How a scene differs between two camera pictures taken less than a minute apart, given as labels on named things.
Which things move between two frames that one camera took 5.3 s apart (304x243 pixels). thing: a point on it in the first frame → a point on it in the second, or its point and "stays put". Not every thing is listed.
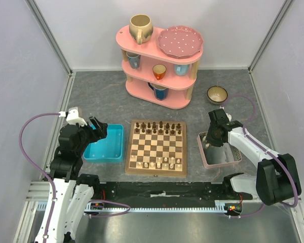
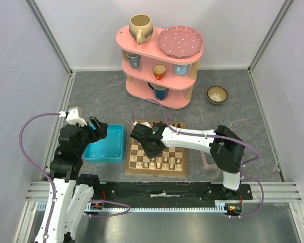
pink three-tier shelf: (156, 77) stays put
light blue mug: (181, 70) stays put
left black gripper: (100, 132) stays put
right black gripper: (213, 136) → (138, 132)
